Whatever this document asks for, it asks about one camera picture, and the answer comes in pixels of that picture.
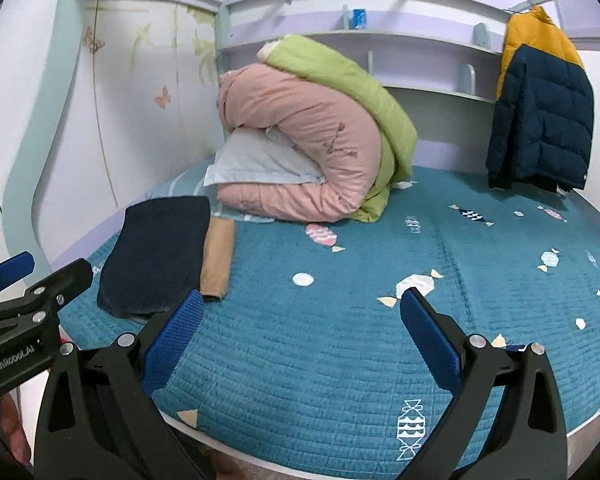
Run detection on dark denim jacket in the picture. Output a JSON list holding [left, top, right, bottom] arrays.
[[96, 196, 212, 320]]

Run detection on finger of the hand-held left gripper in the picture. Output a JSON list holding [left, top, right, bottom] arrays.
[[0, 252, 36, 307], [24, 258, 94, 307]]

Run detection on white pillow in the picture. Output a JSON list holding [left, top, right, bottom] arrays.
[[204, 127, 327, 192]]

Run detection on green quilt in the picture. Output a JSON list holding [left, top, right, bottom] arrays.
[[257, 35, 419, 224]]

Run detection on mint curved bed post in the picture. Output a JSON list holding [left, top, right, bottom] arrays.
[[2, 0, 97, 267]]

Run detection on yellow navy puffer jacket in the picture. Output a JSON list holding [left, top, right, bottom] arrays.
[[485, 6, 595, 194]]

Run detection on pink quilt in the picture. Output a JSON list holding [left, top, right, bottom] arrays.
[[216, 63, 381, 224]]

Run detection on teal candy print bed cover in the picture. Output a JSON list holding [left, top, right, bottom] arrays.
[[55, 165, 600, 477]]

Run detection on white wall shelf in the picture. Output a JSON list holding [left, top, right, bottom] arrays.
[[217, 30, 504, 107]]

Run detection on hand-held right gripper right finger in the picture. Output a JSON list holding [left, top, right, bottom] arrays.
[[399, 287, 569, 480]]

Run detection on tan pants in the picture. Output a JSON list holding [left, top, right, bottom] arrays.
[[200, 217, 237, 302]]

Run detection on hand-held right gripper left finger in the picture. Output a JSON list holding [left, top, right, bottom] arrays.
[[32, 288, 205, 480]]

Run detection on person's left hand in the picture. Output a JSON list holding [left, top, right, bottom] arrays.
[[0, 392, 33, 467]]

